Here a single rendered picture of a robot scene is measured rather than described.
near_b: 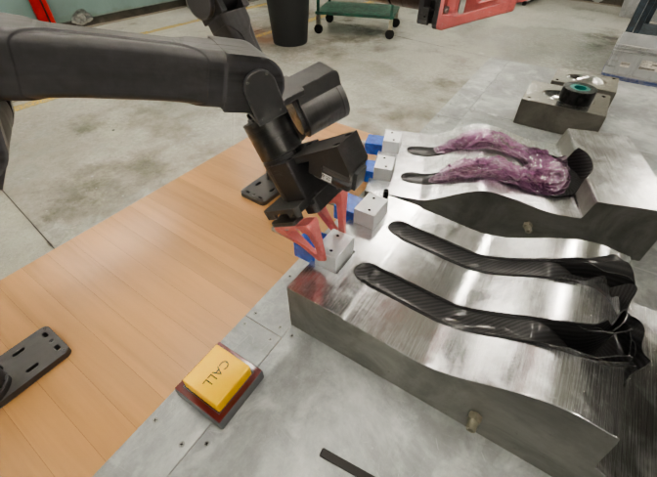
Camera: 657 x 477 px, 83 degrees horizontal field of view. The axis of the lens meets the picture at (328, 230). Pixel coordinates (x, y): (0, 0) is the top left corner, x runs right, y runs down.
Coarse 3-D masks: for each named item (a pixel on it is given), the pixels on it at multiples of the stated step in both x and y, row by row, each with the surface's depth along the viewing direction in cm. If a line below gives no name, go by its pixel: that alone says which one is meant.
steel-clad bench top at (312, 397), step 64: (512, 64) 138; (448, 128) 102; (512, 128) 102; (640, 128) 102; (256, 320) 57; (320, 384) 50; (384, 384) 50; (128, 448) 44; (192, 448) 44; (256, 448) 44; (320, 448) 44; (384, 448) 44; (448, 448) 44
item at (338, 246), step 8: (336, 232) 54; (328, 240) 52; (336, 240) 52; (344, 240) 52; (352, 240) 53; (296, 248) 54; (328, 248) 51; (336, 248) 51; (344, 248) 51; (352, 248) 54; (304, 256) 54; (312, 256) 53; (328, 256) 50; (336, 256) 50; (344, 256) 52; (320, 264) 53; (328, 264) 52; (336, 264) 51; (344, 264) 54; (336, 272) 52
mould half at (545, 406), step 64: (384, 256) 54; (512, 256) 53; (576, 256) 49; (320, 320) 50; (384, 320) 47; (576, 320) 41; (640, 320) 50; (448, 384) 42; (512, 384) 37; (576, 384) 36; (640, 384) 43; (512, 448) 43; (576, 448) 36; (640, 448) 39
